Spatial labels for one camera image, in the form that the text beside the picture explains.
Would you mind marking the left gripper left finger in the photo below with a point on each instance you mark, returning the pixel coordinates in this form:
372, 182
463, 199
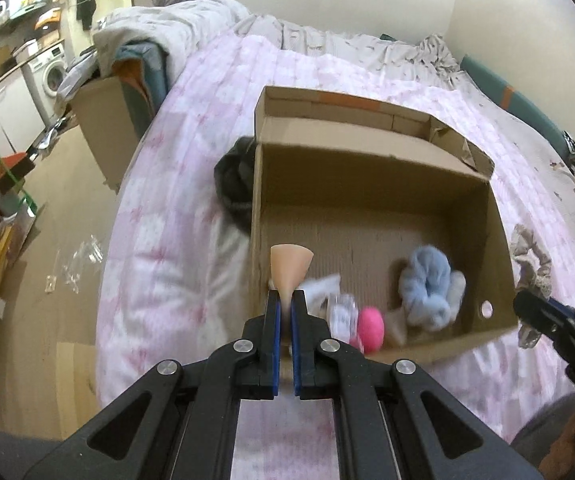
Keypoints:
178, 421

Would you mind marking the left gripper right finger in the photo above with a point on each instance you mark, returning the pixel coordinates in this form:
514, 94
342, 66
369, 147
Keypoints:
394, 421

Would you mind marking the beige brown scrunchie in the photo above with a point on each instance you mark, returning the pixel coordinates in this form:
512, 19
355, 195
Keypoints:
533, 271

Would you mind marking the pink makeup sponge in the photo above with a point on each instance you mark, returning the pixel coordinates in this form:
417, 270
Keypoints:
370, 331

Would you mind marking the light blue fluffy sock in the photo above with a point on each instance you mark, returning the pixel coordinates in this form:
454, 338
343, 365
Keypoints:
431, 292

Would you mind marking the clear plastic packet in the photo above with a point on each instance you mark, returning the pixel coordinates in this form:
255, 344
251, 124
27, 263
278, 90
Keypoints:
342, 317

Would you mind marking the white sock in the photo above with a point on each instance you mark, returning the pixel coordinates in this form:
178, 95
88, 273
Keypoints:
318, 290

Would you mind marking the pink patterned quilt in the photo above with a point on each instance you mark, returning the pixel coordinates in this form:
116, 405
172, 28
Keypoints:
174, 280

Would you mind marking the open cardboard box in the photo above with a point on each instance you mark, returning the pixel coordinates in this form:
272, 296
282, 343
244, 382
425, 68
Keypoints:
362, 183

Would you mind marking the clear plastic packaging on floor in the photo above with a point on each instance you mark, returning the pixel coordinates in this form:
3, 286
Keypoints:
70, 269

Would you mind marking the black cloth bundle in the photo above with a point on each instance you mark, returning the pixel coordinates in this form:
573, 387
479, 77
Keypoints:
234, 182

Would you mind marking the brown cardboard bedside box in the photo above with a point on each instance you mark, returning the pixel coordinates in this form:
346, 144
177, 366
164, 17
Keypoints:
113, 117

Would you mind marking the white kitchen cabinet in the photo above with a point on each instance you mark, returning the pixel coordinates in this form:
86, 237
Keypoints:
20, 121

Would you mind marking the white washing machine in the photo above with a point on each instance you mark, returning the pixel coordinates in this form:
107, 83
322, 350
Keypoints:
43, 73

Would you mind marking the grey white blanket pile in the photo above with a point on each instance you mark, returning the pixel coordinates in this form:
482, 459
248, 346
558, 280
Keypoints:
180, 30

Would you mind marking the green handled mop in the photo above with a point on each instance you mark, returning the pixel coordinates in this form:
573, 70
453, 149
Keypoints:
28, 199

